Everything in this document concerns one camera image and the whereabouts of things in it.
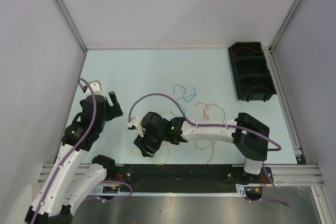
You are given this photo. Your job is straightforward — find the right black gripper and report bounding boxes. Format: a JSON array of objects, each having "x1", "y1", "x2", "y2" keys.
[{"x1": 134, "y1": 129, "x2": 165, "y2": 158}]

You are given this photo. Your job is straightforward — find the orange cable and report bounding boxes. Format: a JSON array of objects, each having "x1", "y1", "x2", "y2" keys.
[{"x1": 131, "y1": 111, "x2": 182, "y2": 166}]

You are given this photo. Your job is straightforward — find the maroon cable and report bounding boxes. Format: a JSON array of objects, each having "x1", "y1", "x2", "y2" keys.
[{"x1": 233, "y1": 47, "x2": 265, "y2": 58}]

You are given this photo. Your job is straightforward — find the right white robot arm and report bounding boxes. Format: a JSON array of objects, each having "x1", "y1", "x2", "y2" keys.
[{"x1": 128, "y1": 112, "x2": 269, "y2": 183}]

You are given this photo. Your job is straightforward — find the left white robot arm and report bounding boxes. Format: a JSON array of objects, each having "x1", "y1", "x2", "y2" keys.
[{"x1": 25, "y1": 91, "x2": 123, "y2": 223}]

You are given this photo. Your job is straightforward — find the black compartment bin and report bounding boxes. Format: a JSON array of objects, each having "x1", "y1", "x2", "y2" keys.
[{"x1": 228, "y1": 42, "x2": 276, "y2": 102}]

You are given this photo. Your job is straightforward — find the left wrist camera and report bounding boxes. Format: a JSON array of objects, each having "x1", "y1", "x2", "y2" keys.
[{"x1": 83, "y1": 80, "x2": 103, "y2": 96}]

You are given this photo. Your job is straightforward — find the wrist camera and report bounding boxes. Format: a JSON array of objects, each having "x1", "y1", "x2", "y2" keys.
[
  {"x1": 83, "y1": 80, "x2": 103, "y2": 96},
  {"x1": 127, "y1": 116, "x2": 142, "y2": 130}
]

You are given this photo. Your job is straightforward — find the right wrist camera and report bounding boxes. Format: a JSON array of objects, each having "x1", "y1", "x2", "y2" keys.
[{"x1": 127, "y1": 116, "x2": 142, "y2": 130}]

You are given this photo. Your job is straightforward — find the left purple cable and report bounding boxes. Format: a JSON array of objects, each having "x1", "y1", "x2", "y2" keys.
[{"x1": 30, "y1": 78, "x2": 133, "y2": 224}]

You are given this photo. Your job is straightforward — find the purple cable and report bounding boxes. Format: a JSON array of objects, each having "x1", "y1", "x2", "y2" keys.
[
  {"x1": 30, "y1": 78, "x2": 133, "y2": 224},
  {"x1": 129, "y1": 93, "x2": 291, "y2": 208}
]

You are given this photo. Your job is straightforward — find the blue cable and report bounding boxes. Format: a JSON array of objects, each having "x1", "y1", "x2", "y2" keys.
[{"x1": 170, "y1": 84, "x2": 197, "y2": 116}]

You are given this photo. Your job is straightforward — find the white translucent cable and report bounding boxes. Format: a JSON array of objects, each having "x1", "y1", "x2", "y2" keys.
[{"x1": 181, "y1": 84, "x2": 204, "y2": 117}]

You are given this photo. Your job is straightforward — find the white slotted cable duct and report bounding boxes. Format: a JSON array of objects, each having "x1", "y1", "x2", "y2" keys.
[{"x1": 88, "y1": 185, "x2": 246, "y2": 197}]

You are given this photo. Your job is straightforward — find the left aluminium frame post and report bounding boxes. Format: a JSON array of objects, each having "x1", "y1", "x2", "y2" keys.
[{"x1": 54, "y1": 0, "x2": 88, "y2": 53}]

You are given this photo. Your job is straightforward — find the aluminium frame post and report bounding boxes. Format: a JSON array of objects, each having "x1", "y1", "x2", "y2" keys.
[
  {"x1": 268, "y1": 0, "x2": 303, "y2": 52},
  {"x1": 54, "y1": 0, "x2": 88, "y2": 53}
]

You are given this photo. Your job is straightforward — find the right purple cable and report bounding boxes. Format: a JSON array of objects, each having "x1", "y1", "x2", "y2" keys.
[{"x1": 129, "y1": 93, "x2": 291, "y2": 208}]

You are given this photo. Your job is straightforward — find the right aluminium frame post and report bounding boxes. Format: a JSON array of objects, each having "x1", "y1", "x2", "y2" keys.
[{"x1": 268, "y1": 0, "x2": 303, "y2": 52}]

